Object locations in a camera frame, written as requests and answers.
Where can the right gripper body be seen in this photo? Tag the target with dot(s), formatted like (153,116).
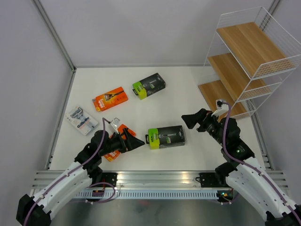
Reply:
(210,125)

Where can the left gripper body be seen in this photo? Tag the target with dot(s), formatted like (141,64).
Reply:
(116,143)

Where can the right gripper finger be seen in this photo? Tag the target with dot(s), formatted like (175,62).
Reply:
(208,110)
(192,119)

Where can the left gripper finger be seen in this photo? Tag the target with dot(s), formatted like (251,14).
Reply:
(133,143)
(125,132)

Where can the black green razor box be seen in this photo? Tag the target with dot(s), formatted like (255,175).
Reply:
(149,86)
(165,137)

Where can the orange razor box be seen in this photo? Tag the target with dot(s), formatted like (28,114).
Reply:
(110,99)
(113,155)

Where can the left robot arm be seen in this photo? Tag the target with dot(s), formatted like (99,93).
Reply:
(41,208)

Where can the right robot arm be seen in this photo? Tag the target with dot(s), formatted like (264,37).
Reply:
(243,173)

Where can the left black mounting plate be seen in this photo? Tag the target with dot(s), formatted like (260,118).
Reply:
(108,177)

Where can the black mounting plate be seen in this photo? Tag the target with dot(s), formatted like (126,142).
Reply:
(108,177)
(208,180)

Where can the white Gillette razor pack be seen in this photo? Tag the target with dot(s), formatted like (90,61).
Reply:
(81,120)

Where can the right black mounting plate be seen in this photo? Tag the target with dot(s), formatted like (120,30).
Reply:
(208,180)

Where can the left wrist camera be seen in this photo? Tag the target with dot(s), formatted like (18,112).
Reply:
(114,125)

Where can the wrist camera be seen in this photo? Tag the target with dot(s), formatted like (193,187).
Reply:
(114,125)
(222,108)

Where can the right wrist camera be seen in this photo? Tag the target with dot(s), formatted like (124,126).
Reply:
(222,108)

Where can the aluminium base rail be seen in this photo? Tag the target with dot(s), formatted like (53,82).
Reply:
(154,180)

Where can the white slotted cable duct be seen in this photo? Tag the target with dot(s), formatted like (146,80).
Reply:
(154,194)

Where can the white wire wooden shelf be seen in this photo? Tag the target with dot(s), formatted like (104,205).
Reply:
(249,57)

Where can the aluminium corner frame post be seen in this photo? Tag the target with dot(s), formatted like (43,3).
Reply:
(47,21)

